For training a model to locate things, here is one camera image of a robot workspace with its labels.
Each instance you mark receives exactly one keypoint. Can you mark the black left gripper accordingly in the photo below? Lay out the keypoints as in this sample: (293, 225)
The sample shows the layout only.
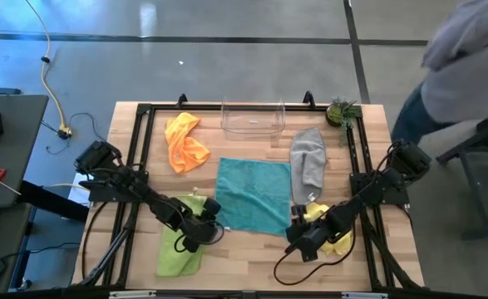
(200, 230)

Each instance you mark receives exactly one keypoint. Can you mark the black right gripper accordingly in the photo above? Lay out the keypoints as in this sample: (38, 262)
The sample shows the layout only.
(310, 241)

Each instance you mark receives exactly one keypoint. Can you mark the teal microfiber towel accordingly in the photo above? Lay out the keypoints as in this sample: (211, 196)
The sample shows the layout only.
(254, 195)

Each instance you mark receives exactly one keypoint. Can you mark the grey microfiber towel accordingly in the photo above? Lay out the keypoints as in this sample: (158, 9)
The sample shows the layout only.
(308, 166)

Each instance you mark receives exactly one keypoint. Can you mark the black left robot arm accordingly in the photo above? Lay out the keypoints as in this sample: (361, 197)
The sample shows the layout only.
(123, 174)

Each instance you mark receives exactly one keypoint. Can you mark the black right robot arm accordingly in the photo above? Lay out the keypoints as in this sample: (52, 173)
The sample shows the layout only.
(376, 187)

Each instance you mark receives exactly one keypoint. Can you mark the green microfiber towel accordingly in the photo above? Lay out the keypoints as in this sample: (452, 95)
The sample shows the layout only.
(177, 261)

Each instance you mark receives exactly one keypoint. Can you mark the orange microfiber towel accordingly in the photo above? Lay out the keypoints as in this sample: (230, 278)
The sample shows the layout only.
(183, 145)

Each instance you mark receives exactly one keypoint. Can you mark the white paper sheet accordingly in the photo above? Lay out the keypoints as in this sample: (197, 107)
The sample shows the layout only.
(82, 197)

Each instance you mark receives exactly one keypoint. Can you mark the clear plastic bin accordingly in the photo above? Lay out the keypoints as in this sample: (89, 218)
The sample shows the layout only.
(252, 122)

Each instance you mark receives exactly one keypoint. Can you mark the black table clamp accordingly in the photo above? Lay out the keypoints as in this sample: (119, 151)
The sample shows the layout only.
(181, 101)
(309, 101)

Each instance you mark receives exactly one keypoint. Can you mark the small potted green plant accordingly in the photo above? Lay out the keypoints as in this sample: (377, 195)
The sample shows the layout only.
(339, 114)

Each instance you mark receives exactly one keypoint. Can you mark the black desk beam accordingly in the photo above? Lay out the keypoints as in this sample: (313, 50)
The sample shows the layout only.
(52, 201)

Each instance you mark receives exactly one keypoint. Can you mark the dark low desk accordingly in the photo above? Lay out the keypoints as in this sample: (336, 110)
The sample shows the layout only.
(2, 232)

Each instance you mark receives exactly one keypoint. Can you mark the grey side desk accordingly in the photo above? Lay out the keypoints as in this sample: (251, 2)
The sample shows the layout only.
(15, 137)

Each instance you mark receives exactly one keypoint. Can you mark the person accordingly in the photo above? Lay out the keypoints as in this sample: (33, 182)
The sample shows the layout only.
(464, 74)

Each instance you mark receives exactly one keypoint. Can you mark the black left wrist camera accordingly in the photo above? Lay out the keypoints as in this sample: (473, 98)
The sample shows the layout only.
(211, 207)

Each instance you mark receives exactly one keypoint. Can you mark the white strip bracket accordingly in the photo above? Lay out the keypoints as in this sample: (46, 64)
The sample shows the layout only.
(364, 295)
(131, 295)

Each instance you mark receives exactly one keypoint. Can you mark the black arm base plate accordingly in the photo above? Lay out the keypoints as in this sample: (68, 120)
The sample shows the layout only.
(393, 197)
(102, 195)

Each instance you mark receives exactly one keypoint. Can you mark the black aluminium rail frame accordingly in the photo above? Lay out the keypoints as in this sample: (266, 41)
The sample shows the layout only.
(202, 107)

